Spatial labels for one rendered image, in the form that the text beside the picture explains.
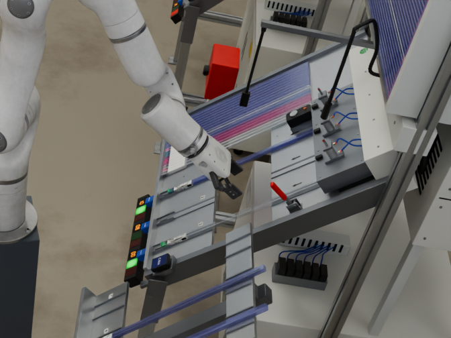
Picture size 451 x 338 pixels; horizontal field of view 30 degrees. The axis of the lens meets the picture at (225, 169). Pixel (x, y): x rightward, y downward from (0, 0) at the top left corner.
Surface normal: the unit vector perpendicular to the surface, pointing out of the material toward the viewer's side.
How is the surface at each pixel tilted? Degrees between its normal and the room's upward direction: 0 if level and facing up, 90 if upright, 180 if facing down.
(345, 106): 42
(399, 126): 90
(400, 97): 90
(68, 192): 0
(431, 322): 0
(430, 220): 90
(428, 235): 90
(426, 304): 0
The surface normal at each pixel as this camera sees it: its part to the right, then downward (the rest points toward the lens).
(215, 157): 0.74, -0.44
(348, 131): -0.51, -0.67
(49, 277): 0.20, -0.75
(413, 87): -0.04, 0.64
